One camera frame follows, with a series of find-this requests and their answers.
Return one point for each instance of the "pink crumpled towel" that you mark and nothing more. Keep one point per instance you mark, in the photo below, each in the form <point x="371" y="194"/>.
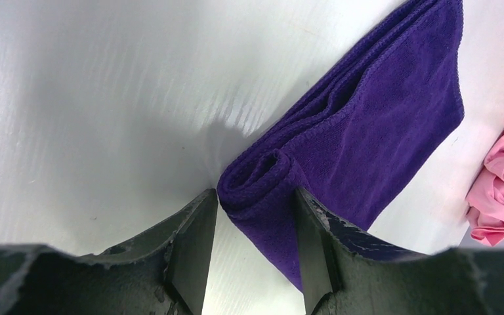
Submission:
<point x="486" y="199"/>

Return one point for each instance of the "purple towel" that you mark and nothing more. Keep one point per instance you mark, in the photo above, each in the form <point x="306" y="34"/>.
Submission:
<point x="358" y="136"/>

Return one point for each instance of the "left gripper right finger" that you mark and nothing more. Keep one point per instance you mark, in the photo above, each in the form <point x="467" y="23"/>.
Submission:
<point x="345" y="270"/>

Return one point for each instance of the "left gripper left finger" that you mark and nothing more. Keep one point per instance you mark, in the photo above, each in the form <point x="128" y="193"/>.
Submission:
<point x="162" y="270"/>

